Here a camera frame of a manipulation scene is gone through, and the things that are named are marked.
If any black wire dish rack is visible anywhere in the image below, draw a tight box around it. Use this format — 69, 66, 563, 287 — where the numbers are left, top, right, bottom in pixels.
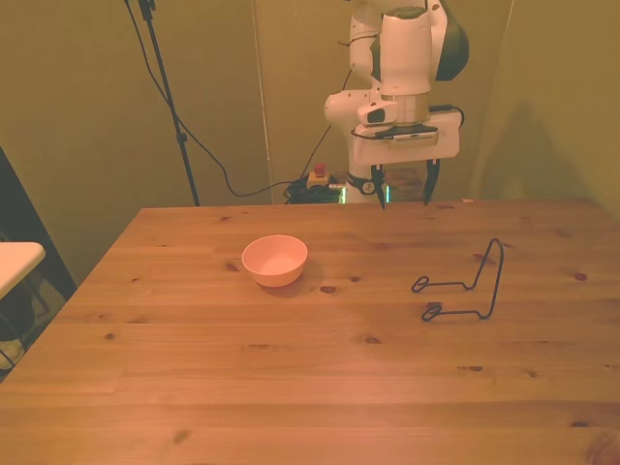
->
411, 237, 506, 324

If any black cable bundle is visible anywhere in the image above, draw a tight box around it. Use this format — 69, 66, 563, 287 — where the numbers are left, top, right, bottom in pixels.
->
283, 177, 348, 205

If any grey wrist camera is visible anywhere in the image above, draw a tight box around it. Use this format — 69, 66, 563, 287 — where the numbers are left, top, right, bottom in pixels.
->
372, 124, 440, 145

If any long black hanging cable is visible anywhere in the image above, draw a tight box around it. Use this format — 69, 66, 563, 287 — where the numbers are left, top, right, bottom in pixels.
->
123, 0, 293, 199

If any pink plastic bowl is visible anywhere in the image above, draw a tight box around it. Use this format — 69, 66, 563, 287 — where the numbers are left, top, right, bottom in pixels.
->
241, 234, 309, 289

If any red emergency stop button box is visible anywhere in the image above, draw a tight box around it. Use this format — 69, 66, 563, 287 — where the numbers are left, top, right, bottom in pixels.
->
307, 163, 333, 188

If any thin white vertical pole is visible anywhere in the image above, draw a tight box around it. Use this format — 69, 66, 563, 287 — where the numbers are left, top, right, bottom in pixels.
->
251, 0, 275, 205

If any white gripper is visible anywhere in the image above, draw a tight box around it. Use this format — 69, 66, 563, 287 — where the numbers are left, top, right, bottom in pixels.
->
352, 109, 461, 211

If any white side table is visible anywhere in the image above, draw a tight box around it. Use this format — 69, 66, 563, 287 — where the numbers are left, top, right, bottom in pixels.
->
0, 241, 47, 299

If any black tripod stand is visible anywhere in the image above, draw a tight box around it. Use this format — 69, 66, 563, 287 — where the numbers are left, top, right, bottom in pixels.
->
137, 0, 202, 207

